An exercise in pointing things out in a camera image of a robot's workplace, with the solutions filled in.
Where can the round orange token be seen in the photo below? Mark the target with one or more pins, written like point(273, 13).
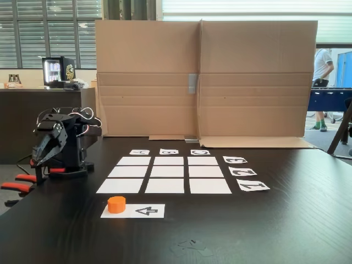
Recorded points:
point(116, 204)

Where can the white blank paper square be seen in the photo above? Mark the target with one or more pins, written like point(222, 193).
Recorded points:
point(120, 186)
point(203, 161)
point(168, 161)
point(205, 171)
point(209, 186)
point(164, 186)
point(134, 161)
point(127, 171)
point(167, 171)

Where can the dark brown counter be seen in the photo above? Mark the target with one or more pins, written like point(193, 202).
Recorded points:
point(24, 121)

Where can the black bar clamp, orange knob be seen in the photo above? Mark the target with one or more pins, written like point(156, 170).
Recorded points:
point(57, 170)

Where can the dark object on counter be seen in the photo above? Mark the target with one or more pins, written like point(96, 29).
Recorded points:
point(72, 86)

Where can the bottle carrier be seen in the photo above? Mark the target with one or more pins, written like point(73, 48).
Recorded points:
point(15, 79)

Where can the black mini fridge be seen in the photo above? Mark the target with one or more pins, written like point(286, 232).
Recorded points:
point(67, 70)

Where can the paper sheet with letter A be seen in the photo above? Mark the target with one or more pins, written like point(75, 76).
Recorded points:
point(139, 152)

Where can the paper sheet with letter B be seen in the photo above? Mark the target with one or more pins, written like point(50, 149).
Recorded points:
point(169, 152)

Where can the white paper sheet with arrow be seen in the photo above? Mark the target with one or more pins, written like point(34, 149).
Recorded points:
point(148, 211)

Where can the paper sheet with letter C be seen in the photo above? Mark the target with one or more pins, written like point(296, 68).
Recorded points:
point(200, 152)

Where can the grey tape strip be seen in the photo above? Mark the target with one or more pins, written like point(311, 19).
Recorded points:
point(192, 83)

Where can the paper sheet with number 3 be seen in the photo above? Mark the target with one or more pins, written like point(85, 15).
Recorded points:
point(234, 160)

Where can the paper sheet with number 2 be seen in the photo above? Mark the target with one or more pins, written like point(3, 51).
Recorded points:
point(242, 171)

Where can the paper sheet with number 1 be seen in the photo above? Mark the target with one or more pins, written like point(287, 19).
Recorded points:
point(252, 185)

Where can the brown cardboard screen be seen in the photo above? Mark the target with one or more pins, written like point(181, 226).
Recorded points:
point(247, 55)

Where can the blue locker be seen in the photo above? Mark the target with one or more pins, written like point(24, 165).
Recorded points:
point(345, 68)

